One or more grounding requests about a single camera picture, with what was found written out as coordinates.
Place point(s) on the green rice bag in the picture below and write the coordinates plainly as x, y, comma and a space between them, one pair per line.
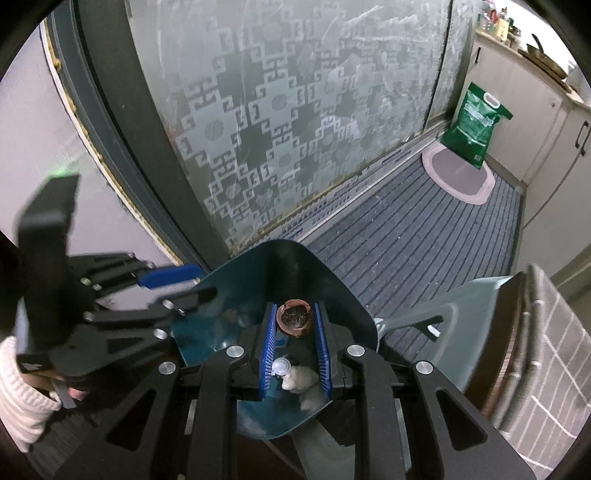
475, 124

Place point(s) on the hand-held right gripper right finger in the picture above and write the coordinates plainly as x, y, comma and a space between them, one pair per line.
323, 355

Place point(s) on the person's left hand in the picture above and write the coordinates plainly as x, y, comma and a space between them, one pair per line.
44, 382

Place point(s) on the white bottle cap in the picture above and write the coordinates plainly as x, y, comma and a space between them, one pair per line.
280, 367

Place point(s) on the person's left forearm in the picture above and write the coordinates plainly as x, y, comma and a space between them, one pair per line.
18, 406

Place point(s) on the teal plastic dustpan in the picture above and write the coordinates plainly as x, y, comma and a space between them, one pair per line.
286, 272

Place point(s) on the cream kitchen cabinet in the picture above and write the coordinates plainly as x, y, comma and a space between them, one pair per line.
531, 115

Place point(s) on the row of condiment bottles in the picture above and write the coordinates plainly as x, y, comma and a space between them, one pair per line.
501, 23

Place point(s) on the metal frying pan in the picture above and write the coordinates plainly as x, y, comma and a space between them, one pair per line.
547, 57

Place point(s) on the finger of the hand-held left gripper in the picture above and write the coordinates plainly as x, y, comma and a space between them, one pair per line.
166, 274
138, 318

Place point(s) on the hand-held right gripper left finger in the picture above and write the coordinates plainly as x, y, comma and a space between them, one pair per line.
268, 350

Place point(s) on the white tissue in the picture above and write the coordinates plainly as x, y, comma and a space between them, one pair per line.
300, 381

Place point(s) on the grey striped floor mat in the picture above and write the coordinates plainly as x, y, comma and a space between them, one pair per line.
415, 249

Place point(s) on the grey checked tablecloth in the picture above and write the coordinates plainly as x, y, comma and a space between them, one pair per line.
549, 350

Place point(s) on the frosted patterned glass door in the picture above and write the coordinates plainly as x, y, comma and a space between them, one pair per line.
455, 55
286, 120

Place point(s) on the oval grey pink mat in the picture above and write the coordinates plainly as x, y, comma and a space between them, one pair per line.
461, 177

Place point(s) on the brown round fruit shell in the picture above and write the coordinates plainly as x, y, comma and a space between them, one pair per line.
295, 318

